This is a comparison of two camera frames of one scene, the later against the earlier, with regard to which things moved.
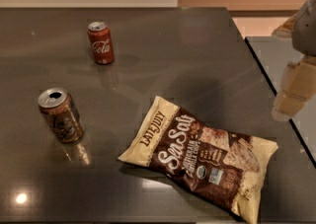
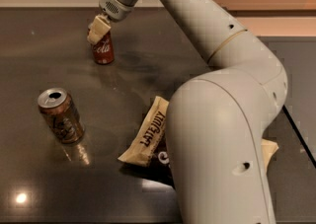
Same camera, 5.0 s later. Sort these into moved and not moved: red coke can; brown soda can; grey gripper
Moved: grey gripper
Not moved: brown soda can; red coke can
